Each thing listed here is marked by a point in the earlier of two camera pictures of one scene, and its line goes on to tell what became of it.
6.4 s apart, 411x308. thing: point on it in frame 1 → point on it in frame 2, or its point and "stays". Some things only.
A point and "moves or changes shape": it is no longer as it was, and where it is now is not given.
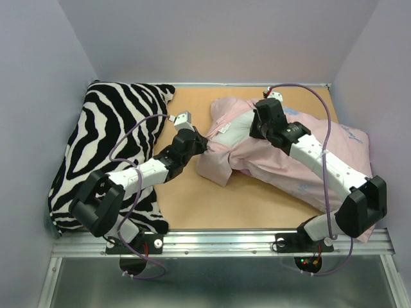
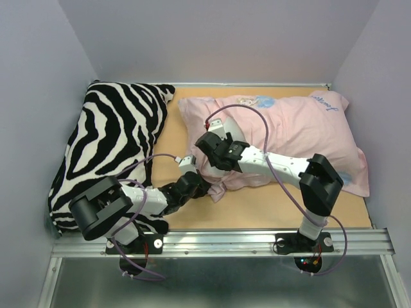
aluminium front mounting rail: (220, 243) stays
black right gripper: (255, 131) → (228, 139)
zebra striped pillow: (116, 125) stays
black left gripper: (200, 142) → (203, 187)
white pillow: (238, 130) moves or changes shape
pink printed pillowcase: (311, 183) moves or changes shape
